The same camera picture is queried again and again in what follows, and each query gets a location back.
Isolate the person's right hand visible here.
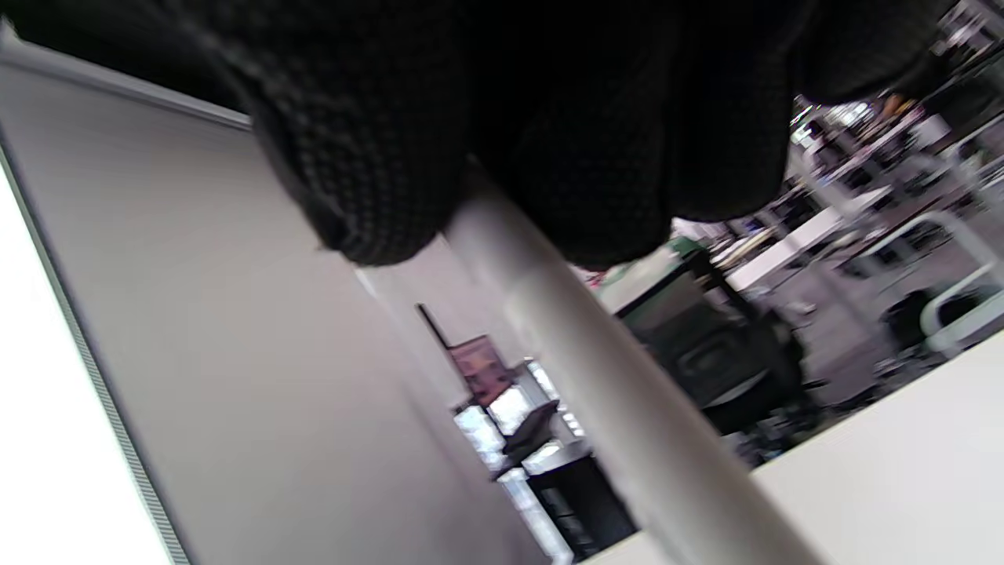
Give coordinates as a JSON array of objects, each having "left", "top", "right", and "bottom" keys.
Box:
[{"left": 0, "top": 0, "right": 950, "bottom": 268}]

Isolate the yellow-capped white twist pen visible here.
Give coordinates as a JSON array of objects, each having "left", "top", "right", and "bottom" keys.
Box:
[{"left": 443, "top": 188, "right": 832, "bottom": 565}]

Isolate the black office chair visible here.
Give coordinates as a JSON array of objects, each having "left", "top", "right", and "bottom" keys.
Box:
[{"left": 620, "top": 259, "right": 824, "bottom": 440}]

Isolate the black computer cart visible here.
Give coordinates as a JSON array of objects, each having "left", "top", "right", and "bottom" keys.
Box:
[{"left": 455, "top": 392, "right": 636, "bottom": 562}]

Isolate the black bag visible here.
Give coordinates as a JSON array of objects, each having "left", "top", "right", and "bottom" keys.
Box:
[{"left": 882, "top": 286, "right": 981, "bottom": 354}]

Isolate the white rolling cart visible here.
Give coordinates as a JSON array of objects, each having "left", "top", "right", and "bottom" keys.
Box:
[{"left": 843, "top": 208, "right": 1004, "bottom": 358}]

